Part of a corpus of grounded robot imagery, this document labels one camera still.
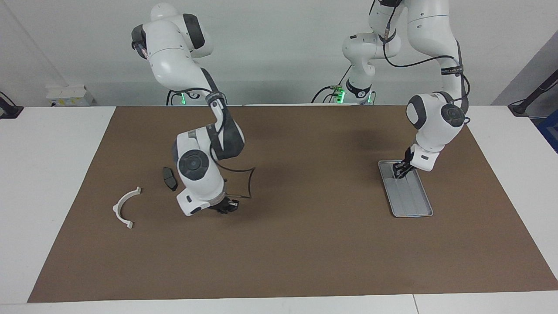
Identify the silver metal tray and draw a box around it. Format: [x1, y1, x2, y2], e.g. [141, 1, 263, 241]
[378, 160, 434, 218]

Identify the curved grey brake pad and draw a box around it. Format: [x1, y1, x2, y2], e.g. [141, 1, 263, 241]
[162, 167, 178, 191]

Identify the brown table mat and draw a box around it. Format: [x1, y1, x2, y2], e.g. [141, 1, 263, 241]
[27, 105, 558, 303]

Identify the blue crate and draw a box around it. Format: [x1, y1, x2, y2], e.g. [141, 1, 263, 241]
[537, 109, 558, 153]

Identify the white power box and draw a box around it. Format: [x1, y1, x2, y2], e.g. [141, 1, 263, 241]
[46, 85, 94, 106]

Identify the black table clamp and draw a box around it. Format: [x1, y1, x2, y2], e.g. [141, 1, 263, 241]
[0, 92, 23, 119]

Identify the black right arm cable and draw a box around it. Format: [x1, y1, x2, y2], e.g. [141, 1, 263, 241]
[166, 87, 256, 200]

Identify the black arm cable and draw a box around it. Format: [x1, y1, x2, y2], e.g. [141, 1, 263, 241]
[312, 0, 471, 125]
[166, 87, 256, 200]

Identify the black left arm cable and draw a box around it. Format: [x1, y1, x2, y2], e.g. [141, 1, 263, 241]
[312, 0, 471, 125]

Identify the white semicircular bracket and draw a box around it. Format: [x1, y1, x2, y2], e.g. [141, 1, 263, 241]
[112, 187, 142, 229]

